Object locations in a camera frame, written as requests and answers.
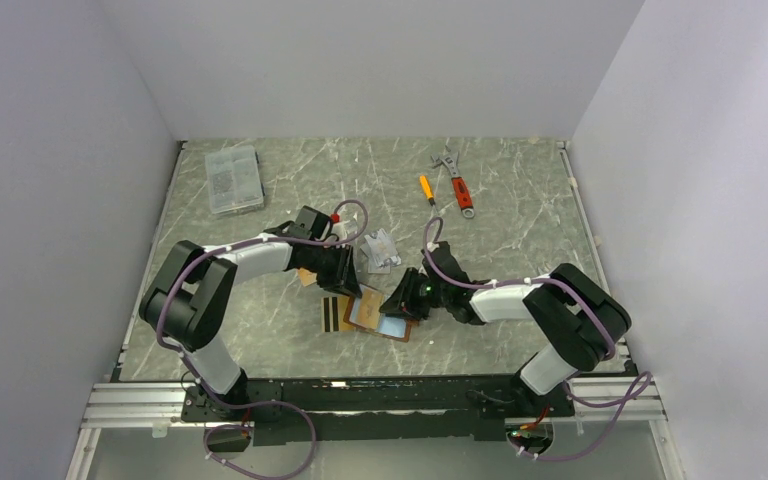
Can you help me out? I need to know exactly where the red adjustable wrench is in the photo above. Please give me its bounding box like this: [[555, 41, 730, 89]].
[[430, 148, 475, 219]]

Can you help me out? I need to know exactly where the clear plastic parts box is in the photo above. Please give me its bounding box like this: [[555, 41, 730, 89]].
[[205, 145, 265, 215]]

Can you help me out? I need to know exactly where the orange handle screwdriver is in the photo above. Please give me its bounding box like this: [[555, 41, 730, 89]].
[[419, 175, 437, 212]]

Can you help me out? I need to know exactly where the black aluminium base frame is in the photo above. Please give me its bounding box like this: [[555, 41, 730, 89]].
[[81, 370, 666, 452]]

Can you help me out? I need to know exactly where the gold card stack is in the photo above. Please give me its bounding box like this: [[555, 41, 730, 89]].
[[297, 268, 317, 287]]

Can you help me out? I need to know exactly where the brown leather card holder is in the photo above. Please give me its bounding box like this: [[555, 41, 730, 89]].
[[354, 284, 416, 343]]

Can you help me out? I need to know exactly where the gold card with stripes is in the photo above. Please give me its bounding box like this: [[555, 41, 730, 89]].
[[321, 295, 355, 333]]

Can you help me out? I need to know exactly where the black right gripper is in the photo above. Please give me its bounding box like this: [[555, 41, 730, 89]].
[[379, 267, 451, 321]]

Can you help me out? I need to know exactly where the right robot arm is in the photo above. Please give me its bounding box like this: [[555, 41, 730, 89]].
[[380, 241, 632, 415]]

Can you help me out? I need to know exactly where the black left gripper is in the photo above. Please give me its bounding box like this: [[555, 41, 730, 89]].
[[306, 243, 362, 299]]

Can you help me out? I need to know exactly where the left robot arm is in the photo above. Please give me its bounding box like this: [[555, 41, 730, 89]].
[[138, 206, 366, 420]]

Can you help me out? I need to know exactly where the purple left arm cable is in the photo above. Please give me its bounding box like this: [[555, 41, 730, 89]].
[[155, 199, 369, 480]]

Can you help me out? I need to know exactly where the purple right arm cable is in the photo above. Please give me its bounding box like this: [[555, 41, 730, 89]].
[[422, 215, 654, 464]]

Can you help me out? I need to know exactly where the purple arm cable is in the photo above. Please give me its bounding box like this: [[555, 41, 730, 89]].
[[155, 199, 369, 480], [422, 215, 654, 464]]

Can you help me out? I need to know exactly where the gold VIP card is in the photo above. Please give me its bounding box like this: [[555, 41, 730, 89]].
[[348, 288, 385, 331]]

